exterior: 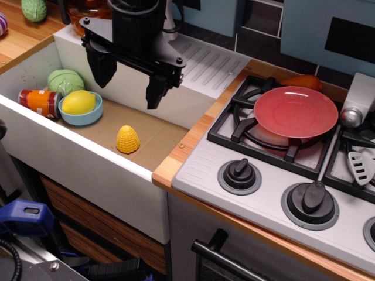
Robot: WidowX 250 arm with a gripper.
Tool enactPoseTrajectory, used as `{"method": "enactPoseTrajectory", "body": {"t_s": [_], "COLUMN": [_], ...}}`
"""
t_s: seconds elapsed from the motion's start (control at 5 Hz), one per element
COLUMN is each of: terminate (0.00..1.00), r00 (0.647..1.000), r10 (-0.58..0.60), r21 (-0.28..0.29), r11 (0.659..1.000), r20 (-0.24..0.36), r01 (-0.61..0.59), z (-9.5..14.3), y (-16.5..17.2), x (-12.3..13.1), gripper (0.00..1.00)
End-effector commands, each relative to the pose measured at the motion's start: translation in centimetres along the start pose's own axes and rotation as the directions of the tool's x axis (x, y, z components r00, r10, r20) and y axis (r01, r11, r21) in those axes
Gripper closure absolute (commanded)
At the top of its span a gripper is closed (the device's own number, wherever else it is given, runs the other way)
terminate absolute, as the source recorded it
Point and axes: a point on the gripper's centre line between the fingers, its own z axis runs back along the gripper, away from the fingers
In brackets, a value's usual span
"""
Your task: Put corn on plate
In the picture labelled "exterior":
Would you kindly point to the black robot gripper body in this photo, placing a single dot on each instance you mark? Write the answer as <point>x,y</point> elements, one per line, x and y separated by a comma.
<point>134,36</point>

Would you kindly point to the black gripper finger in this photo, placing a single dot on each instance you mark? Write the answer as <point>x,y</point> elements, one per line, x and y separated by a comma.
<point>156,90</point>
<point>103,66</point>

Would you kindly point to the yellow toy corn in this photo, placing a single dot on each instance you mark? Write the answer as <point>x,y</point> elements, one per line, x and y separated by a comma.
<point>127,140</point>

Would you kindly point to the red plastic plate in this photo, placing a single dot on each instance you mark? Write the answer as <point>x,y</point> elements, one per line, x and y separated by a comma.
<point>295,112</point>

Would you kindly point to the grey toy faucet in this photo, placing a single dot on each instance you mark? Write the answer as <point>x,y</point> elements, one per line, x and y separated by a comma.
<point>170,31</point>

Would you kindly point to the green toy cabbage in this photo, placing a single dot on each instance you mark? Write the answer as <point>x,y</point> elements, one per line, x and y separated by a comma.
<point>65,81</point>

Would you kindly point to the yellow toy lemon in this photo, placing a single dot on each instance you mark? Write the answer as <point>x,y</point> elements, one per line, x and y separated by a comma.
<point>79,102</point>

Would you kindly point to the light blue bowl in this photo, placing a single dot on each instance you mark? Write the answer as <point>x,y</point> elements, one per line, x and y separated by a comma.
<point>83,119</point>

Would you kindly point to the orange transparent pot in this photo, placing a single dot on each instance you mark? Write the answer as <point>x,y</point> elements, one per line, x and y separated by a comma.
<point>91,8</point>

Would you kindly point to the orange red toy can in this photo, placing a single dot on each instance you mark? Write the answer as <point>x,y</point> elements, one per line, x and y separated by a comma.
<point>42,102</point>

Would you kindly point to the white toy sink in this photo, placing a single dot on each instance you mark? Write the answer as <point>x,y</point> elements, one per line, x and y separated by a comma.
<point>85,159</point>

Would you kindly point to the green toy vegetable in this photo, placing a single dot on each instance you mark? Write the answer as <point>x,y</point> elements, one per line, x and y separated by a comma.
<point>34,10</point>

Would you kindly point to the black left stove grate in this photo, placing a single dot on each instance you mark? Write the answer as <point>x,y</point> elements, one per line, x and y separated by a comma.
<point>237,129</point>

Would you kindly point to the black stove grate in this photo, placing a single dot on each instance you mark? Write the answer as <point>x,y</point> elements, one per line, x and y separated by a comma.
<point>339,174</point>
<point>237,129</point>

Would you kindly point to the purple striped toy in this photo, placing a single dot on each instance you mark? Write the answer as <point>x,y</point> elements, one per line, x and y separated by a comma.
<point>3,24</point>

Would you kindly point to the black small stove knob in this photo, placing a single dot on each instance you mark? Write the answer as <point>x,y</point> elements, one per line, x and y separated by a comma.
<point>239,177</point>

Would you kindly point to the orange toy carrot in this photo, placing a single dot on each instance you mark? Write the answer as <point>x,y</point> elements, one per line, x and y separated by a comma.
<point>307,81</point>

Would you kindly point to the blue clamp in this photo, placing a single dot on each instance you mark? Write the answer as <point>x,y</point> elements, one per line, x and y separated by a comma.
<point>27,219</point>

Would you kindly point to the black large stove knob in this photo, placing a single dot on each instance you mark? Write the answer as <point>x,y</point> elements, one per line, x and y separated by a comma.
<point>310,206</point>

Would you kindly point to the grey slotted spatula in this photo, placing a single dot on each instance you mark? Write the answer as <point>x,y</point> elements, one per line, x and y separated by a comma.
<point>362,167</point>

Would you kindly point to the black right stove grate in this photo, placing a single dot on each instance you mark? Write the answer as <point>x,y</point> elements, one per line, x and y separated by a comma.
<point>339,174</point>

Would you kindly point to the black partial stove knob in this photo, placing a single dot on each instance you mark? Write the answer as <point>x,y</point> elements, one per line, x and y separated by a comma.
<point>368,233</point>

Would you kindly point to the black oven door handle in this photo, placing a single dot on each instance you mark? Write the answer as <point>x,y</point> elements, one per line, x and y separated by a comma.
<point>208,255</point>

